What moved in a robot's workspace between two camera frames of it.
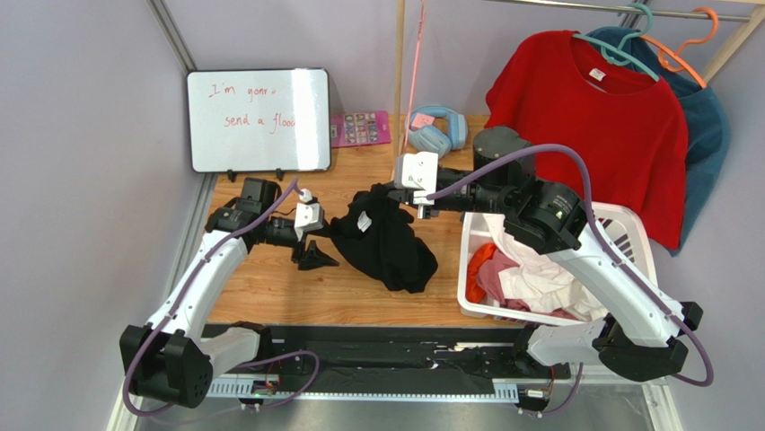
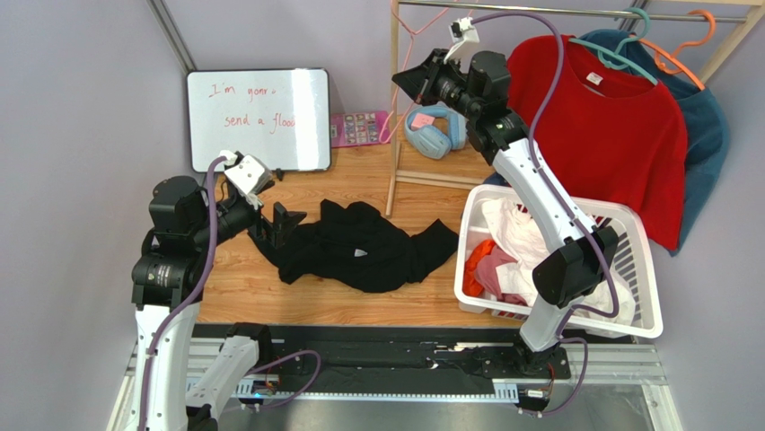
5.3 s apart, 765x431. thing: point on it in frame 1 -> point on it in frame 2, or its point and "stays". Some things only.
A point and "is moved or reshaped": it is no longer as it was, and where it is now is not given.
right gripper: x=408 y=196 -> x=429 y=79
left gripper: x=314 y=258 -> x=277 y=231
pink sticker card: x=355 y=129 stays
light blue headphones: x=443 y=135 stays
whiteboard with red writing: x=259 y=120 stays
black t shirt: x=374 y=235 is moved or reshaped
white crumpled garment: x=540 y=282 stays
